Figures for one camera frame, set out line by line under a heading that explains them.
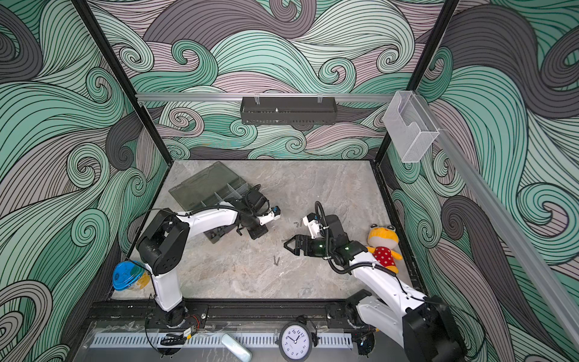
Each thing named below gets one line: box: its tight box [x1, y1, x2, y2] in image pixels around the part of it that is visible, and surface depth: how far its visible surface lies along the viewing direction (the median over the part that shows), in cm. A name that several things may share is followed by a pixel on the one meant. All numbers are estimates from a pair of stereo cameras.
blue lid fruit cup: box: [112, 260, 151, 291], surface depth 74 cm
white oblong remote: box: [220, 332, 253, 362], surface depth 66 cm
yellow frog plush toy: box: [365, 223, 403, 275], surface depth 85 cm
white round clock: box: [278, 322, 313, 362], surface depth 68 cm
